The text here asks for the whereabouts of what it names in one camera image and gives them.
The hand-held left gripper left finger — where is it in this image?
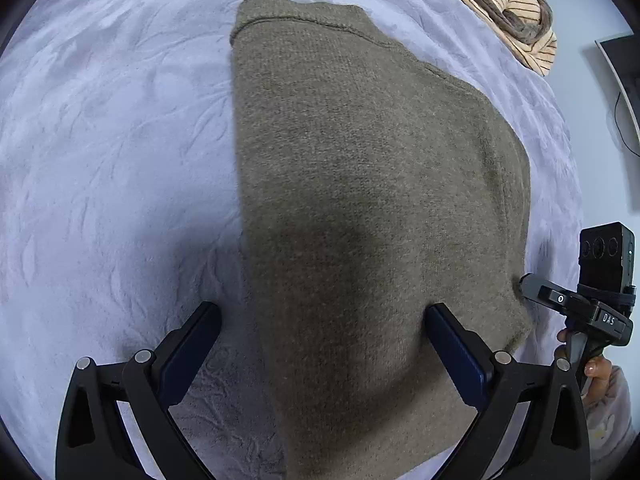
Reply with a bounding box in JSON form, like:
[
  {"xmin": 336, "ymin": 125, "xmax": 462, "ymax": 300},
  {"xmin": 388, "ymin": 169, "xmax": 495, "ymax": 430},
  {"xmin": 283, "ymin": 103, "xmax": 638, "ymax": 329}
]
[{"xmin": 55, "ymin": 301, "xmax": 223, "ymax": 480}]

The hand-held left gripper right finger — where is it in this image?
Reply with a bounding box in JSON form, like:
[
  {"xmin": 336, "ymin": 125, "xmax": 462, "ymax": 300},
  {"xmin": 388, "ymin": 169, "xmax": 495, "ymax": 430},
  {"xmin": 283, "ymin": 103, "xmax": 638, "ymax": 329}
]
[{"xmin": 424, "ymin": 303, "xmax": 592, "ymax": 480}]

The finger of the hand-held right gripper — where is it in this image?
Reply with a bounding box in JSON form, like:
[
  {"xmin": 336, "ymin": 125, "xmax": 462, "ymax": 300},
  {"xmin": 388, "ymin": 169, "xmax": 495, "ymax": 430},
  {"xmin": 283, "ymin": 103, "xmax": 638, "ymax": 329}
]
[{"xmin": 518, "ymin": 272, "xmax": 551, "ymax": 308}]

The olive knit sweater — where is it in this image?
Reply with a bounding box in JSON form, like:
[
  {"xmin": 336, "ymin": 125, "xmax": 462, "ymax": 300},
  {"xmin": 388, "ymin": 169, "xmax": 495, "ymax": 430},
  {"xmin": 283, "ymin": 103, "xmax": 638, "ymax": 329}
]
[{"xmin": 229, "ymin": 0, "xmax": 534, "ymax": 480}]

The person's right forearm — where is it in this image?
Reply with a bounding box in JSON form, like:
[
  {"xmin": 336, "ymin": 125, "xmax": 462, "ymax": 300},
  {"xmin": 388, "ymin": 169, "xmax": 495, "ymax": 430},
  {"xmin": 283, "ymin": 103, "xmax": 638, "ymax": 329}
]
[{"xmin": 584, "ymin": 366, "xmax": 637, "ymax": 468}]

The person's right hand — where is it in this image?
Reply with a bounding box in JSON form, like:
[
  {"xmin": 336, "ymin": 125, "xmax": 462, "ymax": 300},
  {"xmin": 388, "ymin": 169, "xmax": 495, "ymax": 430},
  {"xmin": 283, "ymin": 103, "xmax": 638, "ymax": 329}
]
[{"xmin": 554, "ymin": 329, "xmax": 614, "ymax": 408}]

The curved computer monitor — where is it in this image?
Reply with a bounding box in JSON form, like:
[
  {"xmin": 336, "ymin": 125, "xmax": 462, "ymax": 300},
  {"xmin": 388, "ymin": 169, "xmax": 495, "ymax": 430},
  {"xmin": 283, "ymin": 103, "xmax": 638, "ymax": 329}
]
[{"xmin": 594, "ymin": 35, "xmax": 640, "ymax": 157}]

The lavender embossed blanket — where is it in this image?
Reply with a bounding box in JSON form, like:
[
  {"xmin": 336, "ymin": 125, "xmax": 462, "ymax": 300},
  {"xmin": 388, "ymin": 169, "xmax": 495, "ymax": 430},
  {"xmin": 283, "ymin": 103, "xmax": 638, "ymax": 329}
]
[{"xmin": 0, "ymin": 0, "xmax": 587, "ymax": 480}]

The striped tan and brown cloth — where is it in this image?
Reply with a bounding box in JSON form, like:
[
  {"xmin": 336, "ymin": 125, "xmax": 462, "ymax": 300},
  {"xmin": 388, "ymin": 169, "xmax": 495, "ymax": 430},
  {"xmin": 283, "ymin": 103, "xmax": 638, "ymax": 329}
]
[{"xmin": 425, "ymin": 0, "xmax": 559, "ymax": 77}]

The black monitor cable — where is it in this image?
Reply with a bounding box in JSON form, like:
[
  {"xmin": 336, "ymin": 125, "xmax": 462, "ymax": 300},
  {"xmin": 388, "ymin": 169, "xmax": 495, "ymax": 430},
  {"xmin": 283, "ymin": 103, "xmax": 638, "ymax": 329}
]
[{"xmin": 613, "ymin": 91, "xmax": 640, "ymax": 156}]

